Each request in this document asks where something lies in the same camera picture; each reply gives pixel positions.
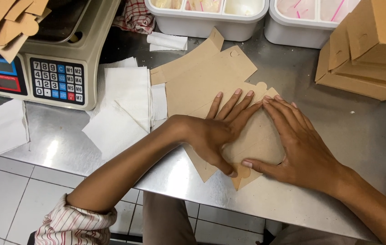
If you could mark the person's right hand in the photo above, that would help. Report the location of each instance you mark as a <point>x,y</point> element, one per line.
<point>305,156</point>

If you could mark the person's left hand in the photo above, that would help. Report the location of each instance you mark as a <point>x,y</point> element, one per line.
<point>210,134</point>

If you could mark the brown cardboard box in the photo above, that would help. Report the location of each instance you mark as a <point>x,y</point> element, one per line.
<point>261,143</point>
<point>199,75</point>

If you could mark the stack of white tissue sheets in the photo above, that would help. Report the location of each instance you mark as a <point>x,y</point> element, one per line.
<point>159,102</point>

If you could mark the large white tissue sheet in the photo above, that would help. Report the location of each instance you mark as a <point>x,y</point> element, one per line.
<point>121,115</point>

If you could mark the person's grey trousers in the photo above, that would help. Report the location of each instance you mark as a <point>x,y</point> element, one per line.
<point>165,221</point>

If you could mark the small folded white tissue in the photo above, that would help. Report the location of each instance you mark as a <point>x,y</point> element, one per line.
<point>167,41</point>

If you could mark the white three-compartment plastic container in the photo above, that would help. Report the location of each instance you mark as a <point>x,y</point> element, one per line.
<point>210,23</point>

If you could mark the stack of folded cardboard boxes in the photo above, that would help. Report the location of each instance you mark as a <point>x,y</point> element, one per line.
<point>370,58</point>

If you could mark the white two-compartment plastic container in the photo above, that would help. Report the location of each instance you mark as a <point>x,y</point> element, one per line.
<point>298,30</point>

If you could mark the clear packets of yellow sauce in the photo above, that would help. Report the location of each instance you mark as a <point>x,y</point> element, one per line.
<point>186,4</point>

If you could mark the red checked cloth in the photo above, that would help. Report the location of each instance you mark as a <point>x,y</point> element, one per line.
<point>136,15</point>

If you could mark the clear packets with pink stripes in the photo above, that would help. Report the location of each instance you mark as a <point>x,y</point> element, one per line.
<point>312,7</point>

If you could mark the beige digital weighing scale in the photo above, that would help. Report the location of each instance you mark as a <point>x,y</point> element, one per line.
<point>60,73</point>

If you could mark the striped white shirt sleeve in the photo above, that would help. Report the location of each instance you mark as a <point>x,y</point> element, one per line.
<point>73,224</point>

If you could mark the white paper napkin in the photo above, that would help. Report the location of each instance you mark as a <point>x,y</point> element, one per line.
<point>5,127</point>

